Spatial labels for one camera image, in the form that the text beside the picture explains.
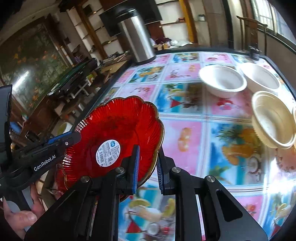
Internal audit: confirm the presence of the large red glass plate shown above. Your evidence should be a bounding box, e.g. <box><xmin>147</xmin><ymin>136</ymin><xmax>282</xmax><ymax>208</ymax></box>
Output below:
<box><xmin>55</xmin><ymin>162</ymin><xmax>68</xmax><ymax>193</ymax></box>

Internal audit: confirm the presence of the small red glass plate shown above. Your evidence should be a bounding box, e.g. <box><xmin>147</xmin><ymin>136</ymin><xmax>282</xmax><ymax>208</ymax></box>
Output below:
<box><xmin>62</xmin><ymin>96</ymin><xmax>165</xmax><ymax>189</ymax></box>

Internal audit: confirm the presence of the cream ribbed bowl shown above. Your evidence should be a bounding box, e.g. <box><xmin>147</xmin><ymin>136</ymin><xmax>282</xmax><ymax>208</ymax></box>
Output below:
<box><xmin>251</xmin><ymin>91</ymin><xmax>295</xmax><ymax>149</ymax></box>

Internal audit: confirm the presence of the white paper bowl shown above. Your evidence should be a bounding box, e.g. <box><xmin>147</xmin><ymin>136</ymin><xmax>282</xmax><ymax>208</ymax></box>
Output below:
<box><xmin>199</xmin><ymin>65</ymin><xmax>247</xmax><ymax>98</ymax></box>
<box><xmin>237</xmin><ymin>63</ymin><xmax>281</xmax><ymax>94</ymax></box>

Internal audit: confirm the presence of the person's left hand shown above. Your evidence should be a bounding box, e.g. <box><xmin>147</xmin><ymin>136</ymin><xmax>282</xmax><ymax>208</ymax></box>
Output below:
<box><xmin>3</xmin><ymin>183</ymin><xmax>45</xmax><ymax>240</ymax></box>

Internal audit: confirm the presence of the white green bin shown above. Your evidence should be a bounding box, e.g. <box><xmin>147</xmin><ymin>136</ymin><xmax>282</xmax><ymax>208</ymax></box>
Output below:
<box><xmin>57</xmin><ymin>122</ymin><xmax>73</xmax><ymax>136</ymax></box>

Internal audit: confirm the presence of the green mahjong table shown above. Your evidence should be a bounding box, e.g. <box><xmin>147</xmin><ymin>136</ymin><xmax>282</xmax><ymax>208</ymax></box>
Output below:
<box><xmin>47</xmin><ymin>58</ymin><xmax>98</xmax><ymax>96</ymax></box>

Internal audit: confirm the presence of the flower landscape painting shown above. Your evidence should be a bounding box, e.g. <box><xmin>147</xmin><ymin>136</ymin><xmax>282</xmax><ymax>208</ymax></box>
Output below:
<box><xmin>1</xmin><ymin>24</ymin><xmax>68</xmax><ymax>113</ymax></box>

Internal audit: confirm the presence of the colourful fruit tablecloth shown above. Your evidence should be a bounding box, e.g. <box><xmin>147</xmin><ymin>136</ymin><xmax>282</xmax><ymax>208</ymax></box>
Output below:
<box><xmin>97</xmin><ymin>51</ymin><xmax>295</xmax><ymax>239</ymax></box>

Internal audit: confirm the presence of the low wooden tv cabinet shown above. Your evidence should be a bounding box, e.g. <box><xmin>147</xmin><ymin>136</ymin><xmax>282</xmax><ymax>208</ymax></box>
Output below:
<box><xmin>99</xmin><ymin>54</ymin><xmax>131</xmax><ymax>74</ymax></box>

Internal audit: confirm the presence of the steel thermos flask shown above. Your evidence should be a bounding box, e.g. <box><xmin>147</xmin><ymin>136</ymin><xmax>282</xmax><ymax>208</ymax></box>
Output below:
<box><xmin>119</xmin><ymin>16</ymin><xmax>156</xmax><ymax>65</ymax></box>

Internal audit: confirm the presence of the black television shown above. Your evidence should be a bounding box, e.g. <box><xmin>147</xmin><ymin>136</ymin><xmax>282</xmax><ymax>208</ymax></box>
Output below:
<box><xmin>99</xmin><ymin>0</ymin><xmax>162</xmax><ymax>37</ymax></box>

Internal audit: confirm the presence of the small black table clamp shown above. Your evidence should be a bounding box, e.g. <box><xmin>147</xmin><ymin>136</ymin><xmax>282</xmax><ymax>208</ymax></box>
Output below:
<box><xmin>248</xmin><ymin>46</ymin><xmax>261</xmax><ymax>61</ymax></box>

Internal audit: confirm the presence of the wooden armchair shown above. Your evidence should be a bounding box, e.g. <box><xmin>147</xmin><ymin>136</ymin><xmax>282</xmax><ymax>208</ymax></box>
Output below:
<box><xmin>236</xmin><ymin>16</ymin><xmax>268</xmax><ymax>55</ymax></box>

